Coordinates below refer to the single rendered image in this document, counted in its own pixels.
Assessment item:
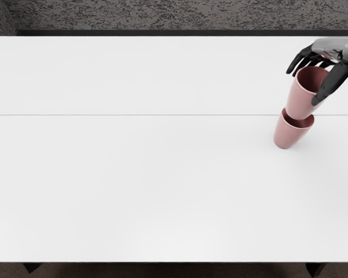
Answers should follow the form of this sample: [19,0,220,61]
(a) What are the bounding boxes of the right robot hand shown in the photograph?
[285,36,348,106]

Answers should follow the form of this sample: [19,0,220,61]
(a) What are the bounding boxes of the pink cup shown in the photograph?
[285,66,336,120]
[273,107,315,150]

